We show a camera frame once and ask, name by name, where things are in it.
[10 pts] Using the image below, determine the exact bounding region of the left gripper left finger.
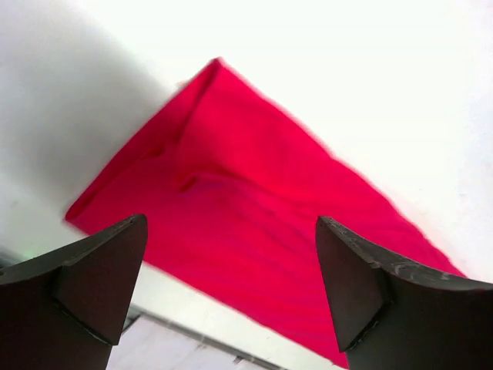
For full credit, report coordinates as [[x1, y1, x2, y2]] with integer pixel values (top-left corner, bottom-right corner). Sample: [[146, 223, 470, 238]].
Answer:
[[1, 215, 148, 370]]

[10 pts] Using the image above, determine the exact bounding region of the crimson red t shirt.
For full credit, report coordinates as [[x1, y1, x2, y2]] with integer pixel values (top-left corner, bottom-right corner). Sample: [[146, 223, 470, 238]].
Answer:
[[65, 59, 458, 366]]

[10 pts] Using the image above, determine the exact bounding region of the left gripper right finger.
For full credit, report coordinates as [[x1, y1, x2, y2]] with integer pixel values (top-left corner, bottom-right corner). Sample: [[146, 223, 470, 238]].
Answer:
[[316, 217, 492, 370]]

